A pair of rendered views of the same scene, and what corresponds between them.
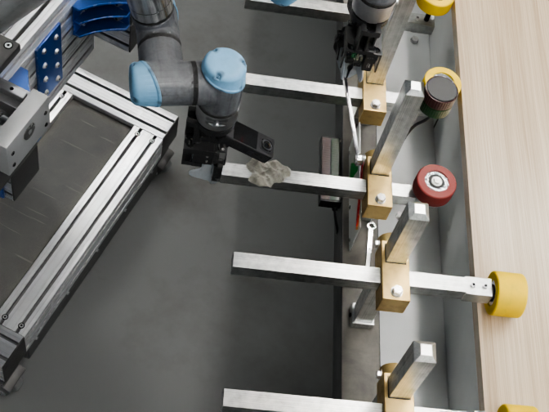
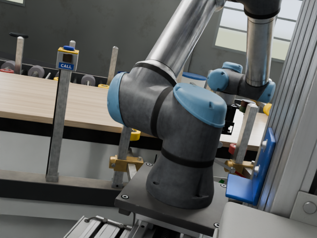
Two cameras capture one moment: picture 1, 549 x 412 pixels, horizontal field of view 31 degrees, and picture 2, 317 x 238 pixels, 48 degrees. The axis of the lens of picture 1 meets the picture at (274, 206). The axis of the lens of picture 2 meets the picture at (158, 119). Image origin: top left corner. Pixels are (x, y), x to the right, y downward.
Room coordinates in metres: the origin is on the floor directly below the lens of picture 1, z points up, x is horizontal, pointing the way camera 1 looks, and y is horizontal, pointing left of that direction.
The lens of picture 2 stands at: (1.58, 1.27, 1.39)
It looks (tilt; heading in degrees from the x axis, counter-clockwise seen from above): 16 degrees down; 269
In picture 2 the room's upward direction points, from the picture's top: 12 degrees clockwise
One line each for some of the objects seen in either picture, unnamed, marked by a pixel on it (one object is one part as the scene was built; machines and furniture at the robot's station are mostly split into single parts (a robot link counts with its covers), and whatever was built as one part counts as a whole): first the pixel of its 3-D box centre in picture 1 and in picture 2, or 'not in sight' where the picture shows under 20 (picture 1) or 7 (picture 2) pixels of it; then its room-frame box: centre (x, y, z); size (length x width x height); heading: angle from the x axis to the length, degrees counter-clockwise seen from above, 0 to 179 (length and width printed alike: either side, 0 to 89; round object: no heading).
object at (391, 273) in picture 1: (392, 271); not in sight; (0.91, -0.23, 0.94); 0.14 x 0.06 x 0.05; 12
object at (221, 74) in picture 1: (220, 82); not in sight; (1.07, 0.15, 1.12); 0.09 x 0.08 x 0.11; 113
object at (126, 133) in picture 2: not in sight; (123, 146); (1.67, -0.07, 0.88); 0.04 x 0.04 x 0.48; 12
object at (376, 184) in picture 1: (377, 184); (240, 167); (1.16, -0.18, 0.84); 0.14 x 0.06 x 0.05; 12
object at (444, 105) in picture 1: (439, 93); (247, 104); (1.19, -0.22, 1.12); 0.06 x 0.06 x 0.02
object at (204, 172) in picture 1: (203, 173); not in sight; (1.05, 0.15, 0.86); 0.06 x 0.03 x 0.09; 102
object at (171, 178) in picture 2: not in sight; (183, 170); (1.49, 0.55, 1.09); 0.15 x 0.15 x 0.10
